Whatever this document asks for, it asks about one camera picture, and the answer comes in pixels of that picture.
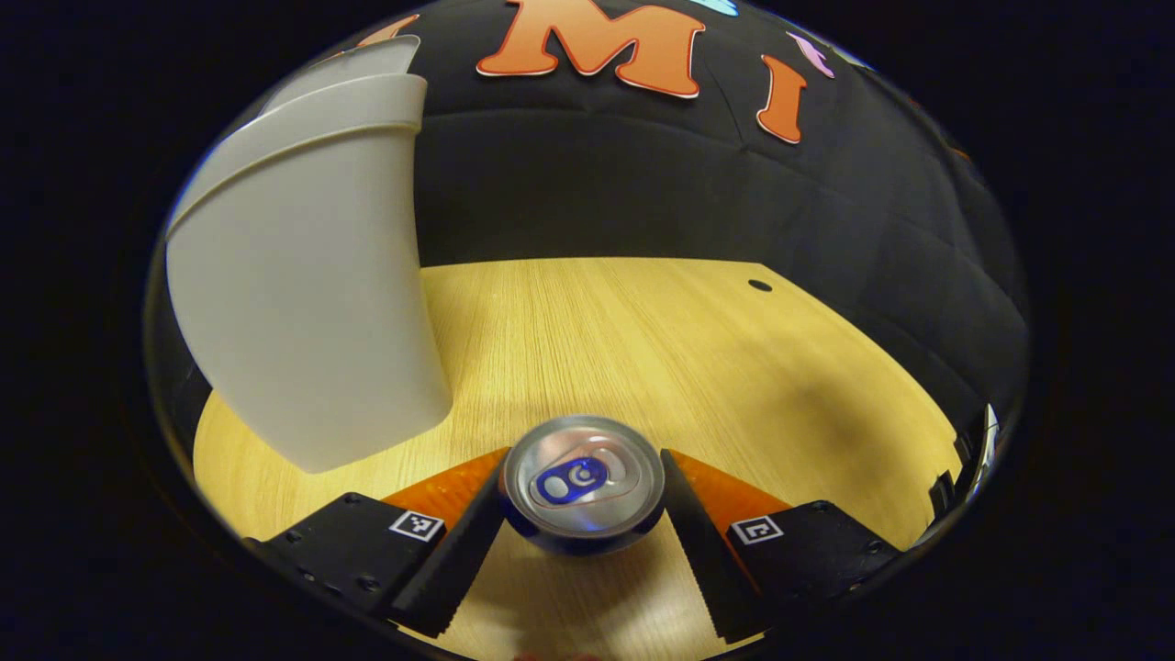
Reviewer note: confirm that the white desktop garbage bin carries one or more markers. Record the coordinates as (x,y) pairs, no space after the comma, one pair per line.
(303,303)

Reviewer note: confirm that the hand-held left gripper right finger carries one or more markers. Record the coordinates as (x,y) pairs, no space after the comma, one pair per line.
(698,551)

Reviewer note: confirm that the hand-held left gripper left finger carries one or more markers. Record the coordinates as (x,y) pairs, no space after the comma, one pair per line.
(454,560)

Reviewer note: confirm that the black backdrop cloth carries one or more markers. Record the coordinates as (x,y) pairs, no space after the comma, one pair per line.
(734,184)

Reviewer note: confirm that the blue pop can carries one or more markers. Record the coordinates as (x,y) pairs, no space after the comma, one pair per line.
(583,482)

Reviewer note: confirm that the wooden desktop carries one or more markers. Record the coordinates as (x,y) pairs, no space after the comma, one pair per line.
(661,367)

